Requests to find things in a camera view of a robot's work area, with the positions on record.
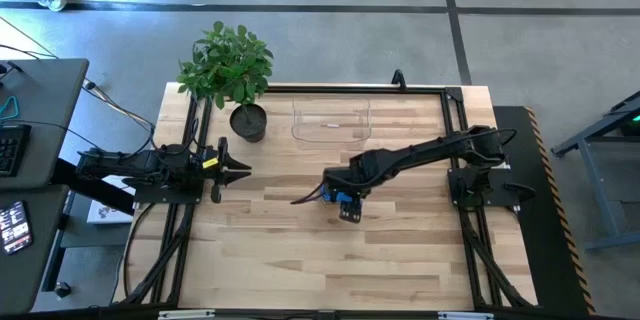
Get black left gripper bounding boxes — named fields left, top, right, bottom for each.
left=210, top=136, right=253, bottom=205

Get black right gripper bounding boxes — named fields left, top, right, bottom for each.
left=322, top=149, right=375, bottom=207

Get small blue measuring cup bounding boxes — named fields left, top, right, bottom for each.
left=321, top=185, right=352, bottom=206

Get clear plastic basket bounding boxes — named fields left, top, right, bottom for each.
left=290, top=97, right=374, bottom=152

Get black plant pot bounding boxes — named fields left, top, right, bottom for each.
left=229, top=102, right=269, bottom=144

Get green leafy plant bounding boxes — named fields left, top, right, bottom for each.
left=175, top=20, right=275, bottom=111

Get white booklet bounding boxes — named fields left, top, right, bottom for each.
left=86, top=174, right=139, bottom=225

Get black support bar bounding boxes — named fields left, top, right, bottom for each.
left=49, top=157, right=137, bottom=217

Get grey desk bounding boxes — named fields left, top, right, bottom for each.
left=0, top=58, right=90, bottom=190
left=0, top=183, right=70, bottom=315

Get black hazard-striped floor mat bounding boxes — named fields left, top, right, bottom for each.
left=492, top=104, right=597, bottom=316

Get black keyboard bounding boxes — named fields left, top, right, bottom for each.
left=0, top=123, right=32, bottom=179

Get teal carabiner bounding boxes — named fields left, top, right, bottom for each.
left=0, top=95, right=20, bottom=122

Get black smartphone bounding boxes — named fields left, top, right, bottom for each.
left=0, top=200, right=34, bottom=256

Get blue-grey metal cart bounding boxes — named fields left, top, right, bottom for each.
left=550, top=90, right=640, bottom=254

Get black aluminium table frame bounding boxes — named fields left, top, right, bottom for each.
left=117, top=84, right=539, bottom=320

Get black bracket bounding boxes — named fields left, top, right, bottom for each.
left=390, top=68, right=409, bottom=92

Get black curved cable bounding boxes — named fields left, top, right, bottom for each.
left=122, top=202, right=151, bottom=304

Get thin floor cable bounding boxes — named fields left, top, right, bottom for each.
left=0, top=14, right=157, bottom=134

